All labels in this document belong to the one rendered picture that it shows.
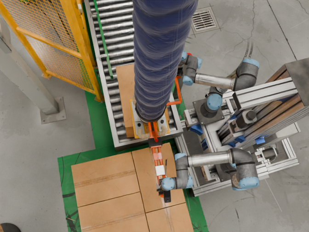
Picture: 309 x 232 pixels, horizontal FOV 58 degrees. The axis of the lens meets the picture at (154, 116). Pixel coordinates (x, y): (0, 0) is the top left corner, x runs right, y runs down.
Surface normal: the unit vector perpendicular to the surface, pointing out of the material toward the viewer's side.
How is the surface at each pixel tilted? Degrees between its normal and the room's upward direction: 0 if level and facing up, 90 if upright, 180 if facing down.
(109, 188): 0
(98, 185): 0
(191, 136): 0
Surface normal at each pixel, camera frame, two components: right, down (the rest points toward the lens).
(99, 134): 0.05, -0.31
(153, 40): -0.35, 0.79
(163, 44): -0.06, 0.89
